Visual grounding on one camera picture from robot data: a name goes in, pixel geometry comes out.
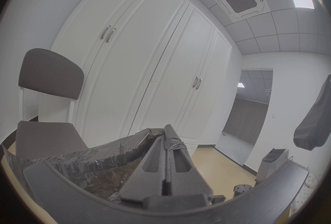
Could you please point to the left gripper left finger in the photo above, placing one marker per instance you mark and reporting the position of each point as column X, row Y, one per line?
column 134, row 186

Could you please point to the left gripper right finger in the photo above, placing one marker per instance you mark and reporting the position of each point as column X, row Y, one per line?
column 196, row 186

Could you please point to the black plastic bag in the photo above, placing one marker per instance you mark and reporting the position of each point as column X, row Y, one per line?
column 103, row 155

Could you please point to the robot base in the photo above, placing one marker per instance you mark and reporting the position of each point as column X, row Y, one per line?
column 271, row 168

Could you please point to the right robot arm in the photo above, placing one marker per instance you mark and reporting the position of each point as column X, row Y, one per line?
column 244, row 189

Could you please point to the grey curtain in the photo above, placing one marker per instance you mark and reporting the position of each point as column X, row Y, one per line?
column 248, row 119

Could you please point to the white wardrobe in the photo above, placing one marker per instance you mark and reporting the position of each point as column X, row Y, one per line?
column 144, row 49

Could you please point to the white chair dark grey seat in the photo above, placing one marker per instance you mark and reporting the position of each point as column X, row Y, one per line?
column 51, row 73

